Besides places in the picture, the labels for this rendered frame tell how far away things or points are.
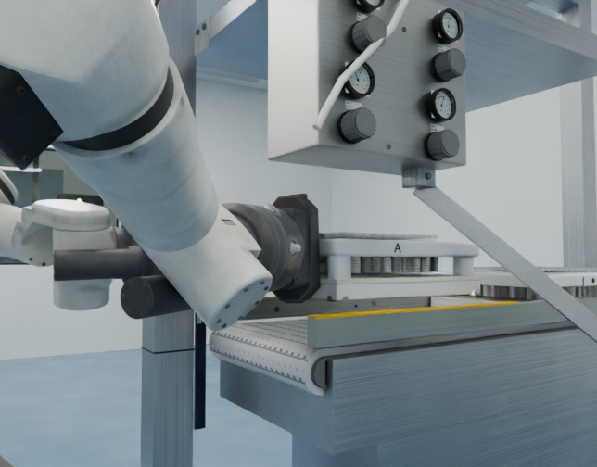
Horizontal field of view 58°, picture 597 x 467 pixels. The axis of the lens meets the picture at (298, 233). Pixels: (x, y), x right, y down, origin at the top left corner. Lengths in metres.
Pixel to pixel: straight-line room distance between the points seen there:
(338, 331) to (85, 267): 0.29
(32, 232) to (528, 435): 0.76
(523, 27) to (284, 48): 0.35
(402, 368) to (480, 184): 4.24
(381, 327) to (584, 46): 0.54
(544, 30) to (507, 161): 3.84
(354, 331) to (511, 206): 4.06
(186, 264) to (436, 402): 0.39
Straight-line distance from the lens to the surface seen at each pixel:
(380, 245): 0.65
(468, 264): 0.77
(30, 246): 0.77
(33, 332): 5.73
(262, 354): 0.67
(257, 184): 6.27
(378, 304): 0.98
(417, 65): 0.66
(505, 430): 0.89
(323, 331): 0.58
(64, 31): 0.23
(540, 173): 4.47
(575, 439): 1.05
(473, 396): 0.75
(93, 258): 0.65
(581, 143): 1.57
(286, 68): 0.62
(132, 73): 0.24
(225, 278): 0.41
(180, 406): 0.83
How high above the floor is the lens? 0.93
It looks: 3 degrees up
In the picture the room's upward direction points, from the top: straight up
